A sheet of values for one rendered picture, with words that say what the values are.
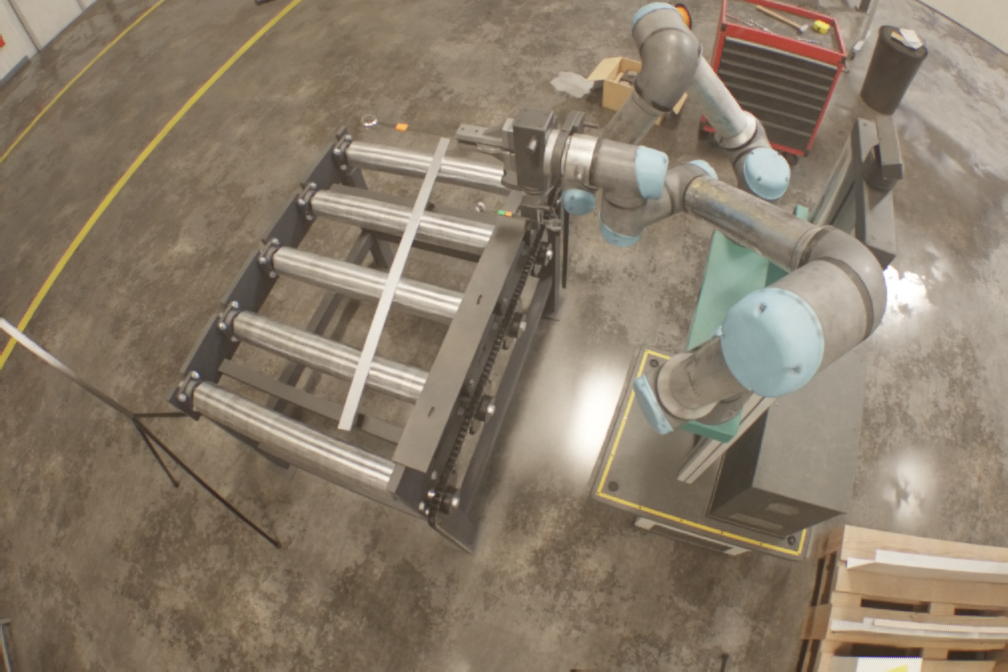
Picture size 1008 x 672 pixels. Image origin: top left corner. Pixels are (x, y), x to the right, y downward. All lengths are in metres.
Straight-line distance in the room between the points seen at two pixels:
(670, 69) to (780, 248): 0.46
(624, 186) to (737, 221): 0.17
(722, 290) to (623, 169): 0.63
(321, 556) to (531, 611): 0.95
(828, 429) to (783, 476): 0.23
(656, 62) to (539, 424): 1.81
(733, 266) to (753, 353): 0.81
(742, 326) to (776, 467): 1.14
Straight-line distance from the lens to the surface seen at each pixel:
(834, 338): 0.62
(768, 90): 3.36
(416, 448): 1.30
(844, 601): 2.43
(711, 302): 1.34
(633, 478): 2.14
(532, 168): 0.86
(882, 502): 2.90
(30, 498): 3.87
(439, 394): 1.33
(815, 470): 1.78
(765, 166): 1.35
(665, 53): 1.09
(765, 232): 0.79
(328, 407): 1.84
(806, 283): 0.62
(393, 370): 1.67
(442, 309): 1.76
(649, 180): 0.81
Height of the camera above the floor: 2.38
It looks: 57 degrees down
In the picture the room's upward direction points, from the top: 7 degrees counter-clockwise
